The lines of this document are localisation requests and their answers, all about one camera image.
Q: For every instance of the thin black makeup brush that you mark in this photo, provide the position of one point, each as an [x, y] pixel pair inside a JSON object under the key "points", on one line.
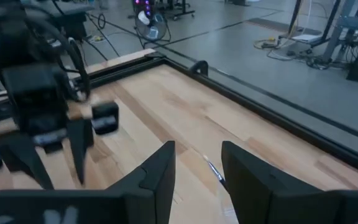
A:
{"points": [[216, 172]]}

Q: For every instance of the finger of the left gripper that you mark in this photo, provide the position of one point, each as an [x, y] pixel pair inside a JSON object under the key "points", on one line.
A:
{"points": [[79, 140], [23, 152]]}

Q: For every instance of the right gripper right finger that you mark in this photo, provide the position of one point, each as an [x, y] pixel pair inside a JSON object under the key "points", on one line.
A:
{"points": [[275, 199]]}

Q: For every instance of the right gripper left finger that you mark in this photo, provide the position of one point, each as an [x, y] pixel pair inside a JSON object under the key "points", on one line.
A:
{"points": [[89, 205]]}

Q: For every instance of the black wheeled stand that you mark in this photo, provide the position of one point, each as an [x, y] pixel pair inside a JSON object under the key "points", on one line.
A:
{"points": [[182, 12]]}

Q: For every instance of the grey desk frame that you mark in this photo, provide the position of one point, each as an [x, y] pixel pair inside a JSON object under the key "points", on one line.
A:
{"points": [[353, 23]]}

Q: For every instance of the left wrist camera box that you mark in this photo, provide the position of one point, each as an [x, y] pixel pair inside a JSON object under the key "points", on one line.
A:
{"points": [[36, 99]]}

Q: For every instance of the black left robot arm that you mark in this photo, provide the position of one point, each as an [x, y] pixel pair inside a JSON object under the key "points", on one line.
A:
{"points": [[5, 37]]}

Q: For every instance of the black aluminium table frame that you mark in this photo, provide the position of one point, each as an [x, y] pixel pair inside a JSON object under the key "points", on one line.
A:
{"points": [[291, 124]]}

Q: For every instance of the device with purple lights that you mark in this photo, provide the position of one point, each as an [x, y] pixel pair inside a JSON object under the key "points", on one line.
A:
{"points": [[143, 6]]}

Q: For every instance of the round blue floor fan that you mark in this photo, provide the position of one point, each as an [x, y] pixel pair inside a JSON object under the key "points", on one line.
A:
{"points": [[152, 28]]}

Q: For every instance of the black table clamp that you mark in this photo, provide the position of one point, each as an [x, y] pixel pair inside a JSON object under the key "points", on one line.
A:
{"points": [[199, 67]]}

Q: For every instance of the flat white box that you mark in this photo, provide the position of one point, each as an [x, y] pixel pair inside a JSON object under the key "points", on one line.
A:
{"points": [[306, 38]]}

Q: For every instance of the black stand legs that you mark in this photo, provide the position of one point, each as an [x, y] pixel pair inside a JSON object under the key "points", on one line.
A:
{"points": [[294, 18]]}

